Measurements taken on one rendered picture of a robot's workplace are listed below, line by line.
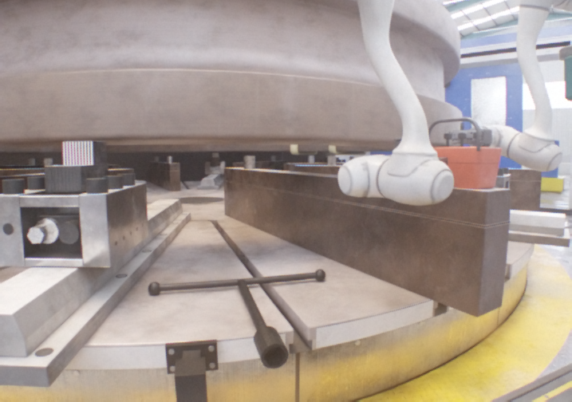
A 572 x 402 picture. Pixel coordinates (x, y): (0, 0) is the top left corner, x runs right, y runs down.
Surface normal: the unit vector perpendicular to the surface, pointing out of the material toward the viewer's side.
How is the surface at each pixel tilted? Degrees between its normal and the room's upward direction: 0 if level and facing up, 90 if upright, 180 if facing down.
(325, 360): 90
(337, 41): 90
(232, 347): 90
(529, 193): 90
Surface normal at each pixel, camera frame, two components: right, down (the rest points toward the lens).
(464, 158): -0.87, 0.16
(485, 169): 0.47, 0.19
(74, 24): 0.00, 0.08
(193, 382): 0.23, 0.08
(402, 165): -0.81, -0.10
